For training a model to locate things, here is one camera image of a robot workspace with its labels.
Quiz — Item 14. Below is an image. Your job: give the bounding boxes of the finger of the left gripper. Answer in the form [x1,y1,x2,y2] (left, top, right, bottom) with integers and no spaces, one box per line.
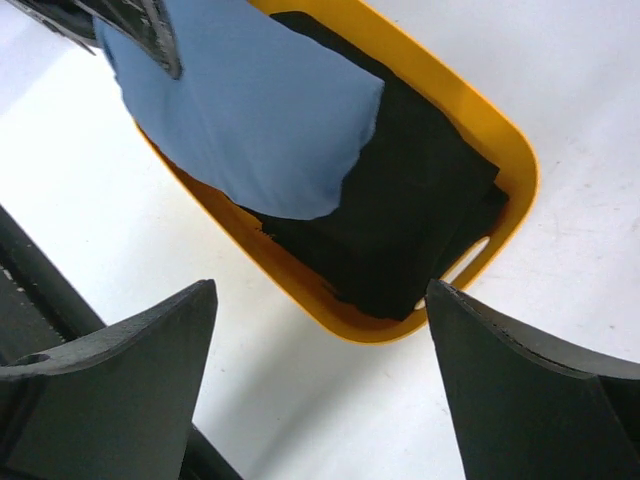
[74,0,181,79]

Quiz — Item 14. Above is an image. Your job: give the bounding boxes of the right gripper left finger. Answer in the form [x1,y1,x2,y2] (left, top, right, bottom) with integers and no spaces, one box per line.
[1,280,218,479]

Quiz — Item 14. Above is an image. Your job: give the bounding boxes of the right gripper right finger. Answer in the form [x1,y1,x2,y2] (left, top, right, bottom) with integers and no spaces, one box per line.
[426,280,639,479]

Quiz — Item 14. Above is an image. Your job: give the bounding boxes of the blue cloth item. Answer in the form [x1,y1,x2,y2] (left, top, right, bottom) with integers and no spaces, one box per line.
[94,1,384,220]

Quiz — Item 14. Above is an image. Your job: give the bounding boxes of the black garment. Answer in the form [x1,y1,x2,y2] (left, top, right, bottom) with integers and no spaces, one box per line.
[260,11,508,321]

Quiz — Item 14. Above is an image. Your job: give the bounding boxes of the yellow plastic basket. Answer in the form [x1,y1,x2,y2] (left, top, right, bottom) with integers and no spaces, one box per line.
[164,0,539,344]

